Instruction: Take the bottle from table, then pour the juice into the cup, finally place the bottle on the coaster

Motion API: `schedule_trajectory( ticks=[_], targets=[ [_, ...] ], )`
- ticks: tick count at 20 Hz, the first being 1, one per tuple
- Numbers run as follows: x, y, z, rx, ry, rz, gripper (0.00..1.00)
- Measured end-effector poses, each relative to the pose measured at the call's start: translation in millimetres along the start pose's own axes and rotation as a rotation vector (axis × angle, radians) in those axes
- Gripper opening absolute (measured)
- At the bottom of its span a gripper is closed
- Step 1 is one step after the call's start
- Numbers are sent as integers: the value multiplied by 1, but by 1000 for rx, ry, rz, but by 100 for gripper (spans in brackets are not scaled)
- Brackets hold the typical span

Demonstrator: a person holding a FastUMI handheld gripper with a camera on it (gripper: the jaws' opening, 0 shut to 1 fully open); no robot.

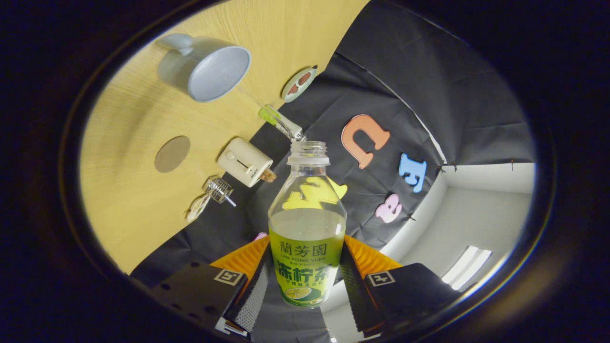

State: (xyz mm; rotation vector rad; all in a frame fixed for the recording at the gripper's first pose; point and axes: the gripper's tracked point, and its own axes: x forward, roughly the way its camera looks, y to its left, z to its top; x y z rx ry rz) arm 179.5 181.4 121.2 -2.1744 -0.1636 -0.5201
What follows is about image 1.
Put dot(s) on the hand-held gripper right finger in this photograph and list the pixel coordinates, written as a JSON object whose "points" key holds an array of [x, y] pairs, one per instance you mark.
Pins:
{"points": [[355, 295]]}

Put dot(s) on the pale grey cup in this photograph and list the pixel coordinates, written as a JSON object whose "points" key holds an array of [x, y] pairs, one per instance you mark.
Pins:
{"points": [[209, 71]]}

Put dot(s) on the white divided snack tray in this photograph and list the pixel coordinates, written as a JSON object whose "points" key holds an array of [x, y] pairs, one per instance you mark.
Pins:
{"points": [[198, 207]]}

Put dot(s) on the round brown coaster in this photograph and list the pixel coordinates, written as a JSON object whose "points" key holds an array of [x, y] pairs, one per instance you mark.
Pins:
{"points": [[172, 154]]}

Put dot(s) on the small white label drink bottle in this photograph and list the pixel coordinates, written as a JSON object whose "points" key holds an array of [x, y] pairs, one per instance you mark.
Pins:
{"points": [[281, 122]]}

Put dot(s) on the brown toast slice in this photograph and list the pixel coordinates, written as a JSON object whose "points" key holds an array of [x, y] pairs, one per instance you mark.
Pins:
{"points": [[269, 176]]}

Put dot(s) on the wooden table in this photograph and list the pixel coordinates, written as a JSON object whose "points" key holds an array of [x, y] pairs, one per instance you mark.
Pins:
{"points": [[133, 119]]}

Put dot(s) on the brown meat piece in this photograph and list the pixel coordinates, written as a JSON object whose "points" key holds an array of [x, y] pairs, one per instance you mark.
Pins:
{"points": [[305, 78], [293, 89]]}

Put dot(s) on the white toaster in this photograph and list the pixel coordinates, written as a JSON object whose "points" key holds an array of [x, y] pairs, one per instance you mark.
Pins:
{"points": [[243, 162]]}

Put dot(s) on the green label juice bottle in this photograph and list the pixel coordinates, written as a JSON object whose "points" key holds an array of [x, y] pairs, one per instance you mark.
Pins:
{"points": [[307, 267]]}

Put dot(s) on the ceiling light panel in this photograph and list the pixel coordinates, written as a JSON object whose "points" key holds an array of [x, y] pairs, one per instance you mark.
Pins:
{"points": [[464, 269]]}

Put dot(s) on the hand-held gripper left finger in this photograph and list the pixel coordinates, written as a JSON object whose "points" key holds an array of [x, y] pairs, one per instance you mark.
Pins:
{"points": [[255, 290]]}

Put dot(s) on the pale green plate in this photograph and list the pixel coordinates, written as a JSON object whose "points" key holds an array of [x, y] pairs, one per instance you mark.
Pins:
{"points": [[290, 97]]}

